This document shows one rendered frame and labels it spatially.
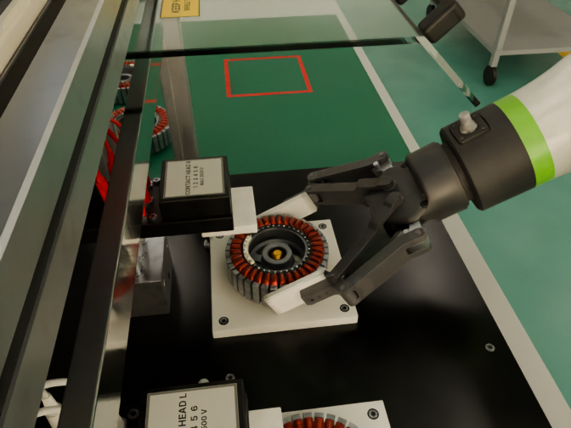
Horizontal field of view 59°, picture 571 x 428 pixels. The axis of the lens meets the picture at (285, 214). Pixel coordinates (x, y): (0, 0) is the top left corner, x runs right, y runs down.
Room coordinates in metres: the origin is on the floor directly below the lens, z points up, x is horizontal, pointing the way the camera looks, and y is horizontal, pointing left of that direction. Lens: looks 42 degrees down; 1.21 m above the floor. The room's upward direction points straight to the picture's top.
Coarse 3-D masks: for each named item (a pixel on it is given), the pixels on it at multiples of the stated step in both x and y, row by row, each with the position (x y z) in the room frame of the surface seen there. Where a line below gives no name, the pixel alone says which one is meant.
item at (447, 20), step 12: (396, 0) 0.50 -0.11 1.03; (432, 0) 0.45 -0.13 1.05; (444, 0) 0.43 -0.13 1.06; (432, 12) 0.42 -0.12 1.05; (444, 12) 0.41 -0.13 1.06; (456, 12) 0.41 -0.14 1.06; (420, 24) 0.42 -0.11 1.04; (432, 24) 0.41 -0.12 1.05; (444, 24) 0.41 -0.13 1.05; (456, 24) 0.42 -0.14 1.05; (432, 36) 0.41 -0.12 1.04
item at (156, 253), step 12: (156, 240) 0.38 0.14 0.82; (144, 252) 0.36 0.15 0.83; (156, 252) 0.37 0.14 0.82; (168, 252) 0.39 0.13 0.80; (144, 264) 0.35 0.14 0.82; (156, 264) 0.35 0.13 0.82; (168, 264) 0.38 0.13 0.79; (144, 276) 0.33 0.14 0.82; (156, 276) 0.33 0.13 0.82; (168, 276) 0.36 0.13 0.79; (144, 288) 0.33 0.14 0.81; (156, 288) 0.33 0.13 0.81; (168, 288) 0.35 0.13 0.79; (144, 300) 0.33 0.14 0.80; (156, 300) 0.33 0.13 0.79; (168, 300) 0.34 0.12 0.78; (132, 312) 0.32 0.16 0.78; (144, 312) 0.32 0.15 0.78; (156, 312) 0.33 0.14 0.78; (168, 312) 0.33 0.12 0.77
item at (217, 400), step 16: (192, 384) 0.16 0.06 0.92; (208, 384) 0.16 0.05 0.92; (224, 384) 0.16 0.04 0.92; (240, 384) 0.16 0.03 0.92; (144, 400) 0.15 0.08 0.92; (160, 400) 0.15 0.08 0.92; (176, 400) 0.15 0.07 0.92; (192, 400) 0.15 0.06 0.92; (208, 400) 0.15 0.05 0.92; (224, 400) 0.15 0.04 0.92; (240, 400) 0.15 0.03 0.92; (128, 416) 0.15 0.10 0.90; (144, 416) 0.14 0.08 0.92; (160, 416) 0.14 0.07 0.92; (176, 416) 0.14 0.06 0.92; (192, 416) 0.14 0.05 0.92; (208, 416) 0.14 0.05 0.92; (224, 416) 0.14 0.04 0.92; (240, 416) 0.14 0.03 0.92; (256, 416) 0.16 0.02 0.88; (272, 416) 0.16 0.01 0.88
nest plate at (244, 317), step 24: (216, 240) 0.43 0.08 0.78; (216, 264) 0.39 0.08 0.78; (216, 288) 0.35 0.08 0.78; (216, 312) 0.32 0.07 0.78; (240, 312) 0.32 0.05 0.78; (264, 312) 0.32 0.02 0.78; (288, 312) 0.32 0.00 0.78; (312, 312) 0.32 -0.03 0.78; (336, 312) 0.32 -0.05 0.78; (216, 336) 0.30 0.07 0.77
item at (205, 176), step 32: (192, 160) 0.40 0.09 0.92; (224, 160) 0.40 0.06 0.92; (160, 192) 0.35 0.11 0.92; (192, 192) 0.35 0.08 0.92; (224, 192) 0.35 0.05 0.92; (96, 224) 0.33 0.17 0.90; (160, 224) 0.33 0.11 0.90; (192, 224) 0.34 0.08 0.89; (224, 224) 0.34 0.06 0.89; (256, 224) 0.35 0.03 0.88
